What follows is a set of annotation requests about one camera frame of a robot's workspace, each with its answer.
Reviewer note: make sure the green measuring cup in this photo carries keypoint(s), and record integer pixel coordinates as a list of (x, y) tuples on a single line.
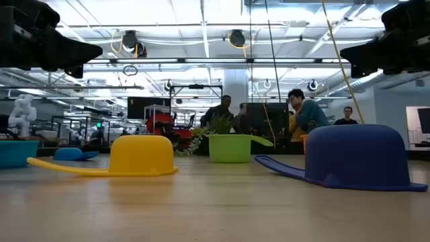
[(228, 149)]

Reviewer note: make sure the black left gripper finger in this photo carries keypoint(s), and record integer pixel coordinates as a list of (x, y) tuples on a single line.
[(74, 47), (67, 64)]

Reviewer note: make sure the small blue measuring cup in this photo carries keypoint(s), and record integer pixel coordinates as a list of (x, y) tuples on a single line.
[(70, 154)]

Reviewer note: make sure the person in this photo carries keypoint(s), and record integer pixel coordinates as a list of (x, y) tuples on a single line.
[(346, 119), (294, 129), (310, 114), (242, 117), (218, 111)]

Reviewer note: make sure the black wall screen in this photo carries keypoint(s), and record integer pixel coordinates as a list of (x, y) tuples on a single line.
[(424, 120)]

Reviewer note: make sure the navy blue measuring cup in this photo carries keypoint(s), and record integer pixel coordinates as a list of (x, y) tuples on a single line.
[(356, 154)]

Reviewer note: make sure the yellow measuring cup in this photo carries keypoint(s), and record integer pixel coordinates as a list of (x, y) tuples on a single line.
[(141, 154)]

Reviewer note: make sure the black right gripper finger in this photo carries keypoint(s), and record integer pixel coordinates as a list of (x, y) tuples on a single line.
[(366, 50), (373, 64)]

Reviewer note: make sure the black monitor on stand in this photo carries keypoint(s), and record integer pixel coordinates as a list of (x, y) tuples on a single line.
[(148, 107)]

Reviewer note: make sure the black gantry frame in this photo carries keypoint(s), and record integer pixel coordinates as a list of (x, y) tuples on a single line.
[(196, 86)]

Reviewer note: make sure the potted succulent plant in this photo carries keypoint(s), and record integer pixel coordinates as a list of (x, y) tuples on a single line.
[(220, 126)]

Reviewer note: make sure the black display panel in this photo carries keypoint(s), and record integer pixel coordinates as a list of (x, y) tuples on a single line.
[(258, 116)]

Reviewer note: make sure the long LED light bar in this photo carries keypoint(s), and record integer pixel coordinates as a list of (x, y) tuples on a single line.
[(215, 60)]

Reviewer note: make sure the teal measuring cup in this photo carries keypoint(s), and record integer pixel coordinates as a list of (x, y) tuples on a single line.
[(16, 154)]

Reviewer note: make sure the red tool cart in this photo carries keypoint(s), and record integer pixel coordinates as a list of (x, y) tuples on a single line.
[(161, 122)]

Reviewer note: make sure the orange measuring cup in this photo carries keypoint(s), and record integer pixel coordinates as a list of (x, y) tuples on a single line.
[(303, 142)]

